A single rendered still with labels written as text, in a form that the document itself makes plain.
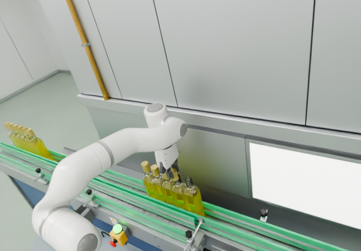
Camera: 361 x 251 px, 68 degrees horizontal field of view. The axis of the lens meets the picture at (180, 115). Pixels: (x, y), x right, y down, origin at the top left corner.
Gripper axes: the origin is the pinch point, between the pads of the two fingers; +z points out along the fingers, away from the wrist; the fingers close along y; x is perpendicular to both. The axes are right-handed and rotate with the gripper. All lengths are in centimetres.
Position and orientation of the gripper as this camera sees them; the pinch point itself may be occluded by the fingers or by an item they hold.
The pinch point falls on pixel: (172, 170)
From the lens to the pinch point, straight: 114.9
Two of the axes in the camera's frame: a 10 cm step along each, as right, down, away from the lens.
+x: 8.4, 1.5, -5.2
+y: -5.1, 5.4, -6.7
